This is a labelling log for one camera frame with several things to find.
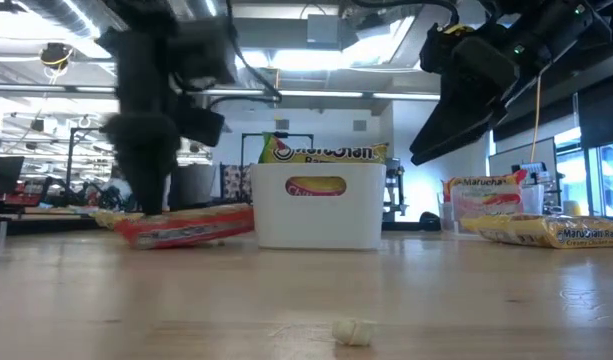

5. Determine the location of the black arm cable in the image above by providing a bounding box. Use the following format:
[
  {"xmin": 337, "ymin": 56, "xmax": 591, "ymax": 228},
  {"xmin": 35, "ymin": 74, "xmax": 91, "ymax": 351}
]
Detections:
[
  {"xmin": 223, "ymin": 0, "xmax": 284, "ymax": 110},
  {"xmin": 350, "ymin": 0, "xmax": 461, "ymax": 26}
]

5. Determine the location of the black equipment stand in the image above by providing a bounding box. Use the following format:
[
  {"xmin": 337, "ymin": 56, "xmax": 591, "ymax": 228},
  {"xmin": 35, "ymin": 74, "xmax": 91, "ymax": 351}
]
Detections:
[{"xmin": 385, "ymin": 157, "xmax": 406, "ymax": 225}]

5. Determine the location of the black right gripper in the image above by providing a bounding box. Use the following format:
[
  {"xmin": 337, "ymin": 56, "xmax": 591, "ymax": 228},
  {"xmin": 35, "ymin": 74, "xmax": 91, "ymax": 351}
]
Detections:
[{"xmin": 409, "ymin": 33, "xmax": 521, "ymax": 166}]

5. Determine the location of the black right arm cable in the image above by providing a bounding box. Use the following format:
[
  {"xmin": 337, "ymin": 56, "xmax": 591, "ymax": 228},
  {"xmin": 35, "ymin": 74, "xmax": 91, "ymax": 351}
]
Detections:
[{"xmin": 350, "ymin": 0, "xmax": 461, "ymax": 26}]

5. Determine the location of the white plastic bin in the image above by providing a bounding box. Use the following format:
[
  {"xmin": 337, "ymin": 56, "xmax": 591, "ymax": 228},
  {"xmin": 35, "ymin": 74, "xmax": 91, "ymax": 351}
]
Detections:
[{"xmin": 249, "ymin": 162, "xmax": 388, "ymax": 251}]

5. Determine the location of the suspended linear light bar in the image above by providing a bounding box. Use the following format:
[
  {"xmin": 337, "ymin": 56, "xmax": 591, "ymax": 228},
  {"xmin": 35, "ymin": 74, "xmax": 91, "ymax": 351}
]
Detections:
[{"xmin": 0, "ymin": 83, "xmax": 442, "ymax": 103}]

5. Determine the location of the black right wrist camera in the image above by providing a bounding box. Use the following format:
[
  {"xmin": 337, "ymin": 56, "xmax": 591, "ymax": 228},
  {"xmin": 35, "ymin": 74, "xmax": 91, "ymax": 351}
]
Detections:
[{"xmin": 418, "ymin": 24, "xmax": 461, "ymax": 76}]

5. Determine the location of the rectangular sheet metal duct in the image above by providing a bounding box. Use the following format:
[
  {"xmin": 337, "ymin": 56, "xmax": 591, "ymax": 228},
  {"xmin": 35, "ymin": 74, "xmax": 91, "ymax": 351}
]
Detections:
[{"xmin": 385, "ymin": 12, "xmax": 440, "ymax": 71}]

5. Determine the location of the white noodle crumb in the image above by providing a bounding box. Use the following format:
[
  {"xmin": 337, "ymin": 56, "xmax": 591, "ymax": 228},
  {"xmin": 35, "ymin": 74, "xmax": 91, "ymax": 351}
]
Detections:
[{"xmin": 330, "ymin": 318, "xmax": 377, "ymax": 348}]

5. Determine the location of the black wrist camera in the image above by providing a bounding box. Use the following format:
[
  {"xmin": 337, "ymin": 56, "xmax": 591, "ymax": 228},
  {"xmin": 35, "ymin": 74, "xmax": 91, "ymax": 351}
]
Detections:
[
  {"xmin": 177, "ymin": 105, "xmax": 227, "ymax": 149},
  {"xmin": 418, "ymin": 24, "xmax": 461, "ymax": 76}
]

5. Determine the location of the stack of red noodle packets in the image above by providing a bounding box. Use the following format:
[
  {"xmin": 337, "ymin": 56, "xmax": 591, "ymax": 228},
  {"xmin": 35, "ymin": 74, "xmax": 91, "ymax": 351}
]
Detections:
[{"xmin": 437, "ymin": 172, "xmax": 546, "ymax": 235}]

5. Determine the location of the lime chili shrimp ramen pack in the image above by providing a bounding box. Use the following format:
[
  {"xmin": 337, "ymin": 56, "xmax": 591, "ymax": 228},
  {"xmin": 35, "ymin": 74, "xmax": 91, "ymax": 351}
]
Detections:
[{"xmin": 257, "ymin": 131, "xmax": 390, "ymax": 198}]

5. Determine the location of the grey trash bin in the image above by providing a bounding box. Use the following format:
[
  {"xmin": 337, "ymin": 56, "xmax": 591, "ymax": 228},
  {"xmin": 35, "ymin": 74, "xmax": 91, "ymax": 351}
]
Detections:
[{"xmin": 166, "ymin": 163, "xmax": 218, "ymax": 212}]

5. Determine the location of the grey ceiling box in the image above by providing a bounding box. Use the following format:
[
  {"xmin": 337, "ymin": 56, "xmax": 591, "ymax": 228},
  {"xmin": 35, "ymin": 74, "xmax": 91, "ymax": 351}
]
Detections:
[{"xmin": 305, "ymin": 13, "xmax": 343, "ymax": 50}]

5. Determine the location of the yellow hanging cable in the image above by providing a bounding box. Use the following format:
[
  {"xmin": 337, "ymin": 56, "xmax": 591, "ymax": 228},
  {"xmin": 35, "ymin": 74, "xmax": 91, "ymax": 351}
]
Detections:
[{"xmin": 529, "ymin": 74, "xmax": 544, "ymax": 165}]

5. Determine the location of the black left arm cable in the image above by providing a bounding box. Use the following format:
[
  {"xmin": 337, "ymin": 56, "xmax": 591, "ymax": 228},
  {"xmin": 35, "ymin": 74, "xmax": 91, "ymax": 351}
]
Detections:
[{"xmin": 223, "ymin": 0, "xmax": 284, "ymax": 110}]

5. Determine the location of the white board panel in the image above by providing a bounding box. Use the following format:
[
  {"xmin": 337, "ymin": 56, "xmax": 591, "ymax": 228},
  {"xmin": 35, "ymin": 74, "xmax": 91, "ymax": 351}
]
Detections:
[{"xmin": 488, "ymin": 137, "xmax": 558, "ymax": 180}]

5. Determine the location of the yellow ceiling cable reel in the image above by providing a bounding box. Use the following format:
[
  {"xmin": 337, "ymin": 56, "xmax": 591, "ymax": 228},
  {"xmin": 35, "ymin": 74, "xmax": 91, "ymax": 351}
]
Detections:
[{"xmin": 38, "ymin": 42, "xmax": 75, "ymax": 84}]

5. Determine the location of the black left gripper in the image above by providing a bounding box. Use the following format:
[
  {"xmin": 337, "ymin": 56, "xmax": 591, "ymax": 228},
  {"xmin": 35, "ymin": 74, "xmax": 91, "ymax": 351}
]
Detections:
[{"xmin": 104, "ymin": 59, "xmax": 182, "ymax": 216}]

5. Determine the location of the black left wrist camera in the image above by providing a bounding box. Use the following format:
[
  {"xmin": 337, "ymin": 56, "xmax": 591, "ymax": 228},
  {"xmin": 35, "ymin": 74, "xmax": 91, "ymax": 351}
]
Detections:
[{"xmin": 177, "ymin": 105, "xmax": 227, "ymax": 149}]

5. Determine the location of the person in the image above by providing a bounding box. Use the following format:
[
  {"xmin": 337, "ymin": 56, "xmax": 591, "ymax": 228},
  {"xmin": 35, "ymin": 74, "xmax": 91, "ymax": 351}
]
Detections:
[{"xmin": 99, "ymin": 167, "xmax": 135, "ymax": 200}]

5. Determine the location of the yellow creamy chicken ramen pack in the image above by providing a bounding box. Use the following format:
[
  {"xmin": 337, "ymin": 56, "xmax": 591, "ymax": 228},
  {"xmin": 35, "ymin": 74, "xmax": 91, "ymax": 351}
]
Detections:
[
  {"xmin": 88, "ymin": 208, "xmax": 146, "ymax": 231},
  {"xmin": 459, "ymin": 212, "xmax": 613, "ymax": 250}
]

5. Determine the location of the black computer monitor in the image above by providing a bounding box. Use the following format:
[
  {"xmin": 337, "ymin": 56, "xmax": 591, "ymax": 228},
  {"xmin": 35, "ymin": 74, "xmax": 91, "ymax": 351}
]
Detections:
[{"xmin": 0, "ymin": 155, "xmax": 26, "ymax": 197}]

